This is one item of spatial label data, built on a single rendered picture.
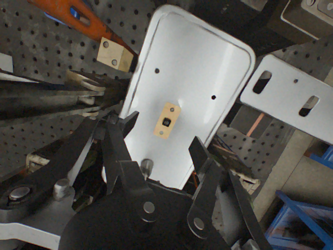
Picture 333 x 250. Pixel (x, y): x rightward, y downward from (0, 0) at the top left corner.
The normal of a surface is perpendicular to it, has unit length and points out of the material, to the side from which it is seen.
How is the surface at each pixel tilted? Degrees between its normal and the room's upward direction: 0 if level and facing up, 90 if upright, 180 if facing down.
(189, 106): 0
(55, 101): 81
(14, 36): 0
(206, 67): 0
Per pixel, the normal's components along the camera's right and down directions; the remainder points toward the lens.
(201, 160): -0.92, -0.38
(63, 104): 0.90, 0.43
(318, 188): -0.02, 0.30
